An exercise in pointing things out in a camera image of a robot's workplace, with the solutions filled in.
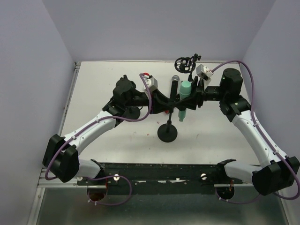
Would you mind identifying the black round-base stand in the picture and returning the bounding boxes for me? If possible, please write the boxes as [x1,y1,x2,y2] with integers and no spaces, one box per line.
[157,101,178,143]
[123,107,141,121]

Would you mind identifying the aluminium extrusion frame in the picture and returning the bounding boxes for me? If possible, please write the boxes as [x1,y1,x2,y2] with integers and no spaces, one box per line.
[27,61,82,225]

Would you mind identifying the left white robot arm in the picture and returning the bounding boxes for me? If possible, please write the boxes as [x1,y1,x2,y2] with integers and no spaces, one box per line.
[42,73,158,183]

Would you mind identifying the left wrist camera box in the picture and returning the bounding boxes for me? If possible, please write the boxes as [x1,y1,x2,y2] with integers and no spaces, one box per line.
[144,76,158,93]

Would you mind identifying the black glitter microphone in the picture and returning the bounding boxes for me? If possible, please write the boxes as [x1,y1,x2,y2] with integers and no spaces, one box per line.
[170,75,180,101]

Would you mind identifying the mint green toy microphone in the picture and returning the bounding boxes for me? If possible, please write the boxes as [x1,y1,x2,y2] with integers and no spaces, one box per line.
[178,80,192,122]

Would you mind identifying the black front mounting rail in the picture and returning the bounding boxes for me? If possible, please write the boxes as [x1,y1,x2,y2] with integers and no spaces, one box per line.
[77,163,231,195]

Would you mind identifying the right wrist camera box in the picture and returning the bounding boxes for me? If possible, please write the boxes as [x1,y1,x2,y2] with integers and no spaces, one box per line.
[196,64,214,81]

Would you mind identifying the black tripod shock-mount stand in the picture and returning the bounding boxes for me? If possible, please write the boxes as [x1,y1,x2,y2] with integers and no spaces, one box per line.
[174,53,201,82]

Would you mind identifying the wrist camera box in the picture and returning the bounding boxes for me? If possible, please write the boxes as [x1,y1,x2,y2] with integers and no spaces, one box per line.
[144,76,158,93]
[196,64,214,81]

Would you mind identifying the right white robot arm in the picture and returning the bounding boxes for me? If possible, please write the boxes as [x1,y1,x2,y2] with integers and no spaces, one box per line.
[176,65,300,195]

